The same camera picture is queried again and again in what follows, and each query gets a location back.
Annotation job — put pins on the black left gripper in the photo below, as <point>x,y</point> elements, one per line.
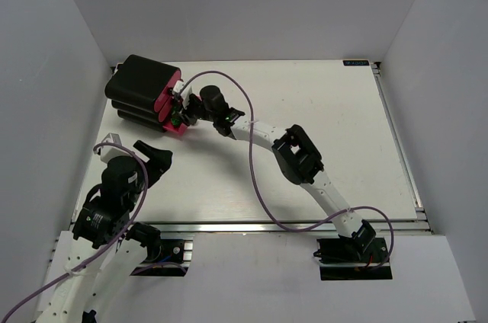
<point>153,163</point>

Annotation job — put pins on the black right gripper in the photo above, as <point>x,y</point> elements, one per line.
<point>190,110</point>

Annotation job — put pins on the black pink drawer organizer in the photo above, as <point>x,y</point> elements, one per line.
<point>141,91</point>

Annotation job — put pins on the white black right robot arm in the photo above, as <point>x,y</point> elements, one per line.
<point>298,159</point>

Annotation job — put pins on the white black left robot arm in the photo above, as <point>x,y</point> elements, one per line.
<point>107,242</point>

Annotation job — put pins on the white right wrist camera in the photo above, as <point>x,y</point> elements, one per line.
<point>182,92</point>

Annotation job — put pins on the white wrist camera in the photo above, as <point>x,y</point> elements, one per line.
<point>110,148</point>
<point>182,92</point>

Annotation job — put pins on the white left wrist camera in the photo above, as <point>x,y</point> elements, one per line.
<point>110,148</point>

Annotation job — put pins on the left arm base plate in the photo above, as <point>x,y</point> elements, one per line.
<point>173,260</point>

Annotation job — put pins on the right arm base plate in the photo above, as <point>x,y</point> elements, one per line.
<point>341,262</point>

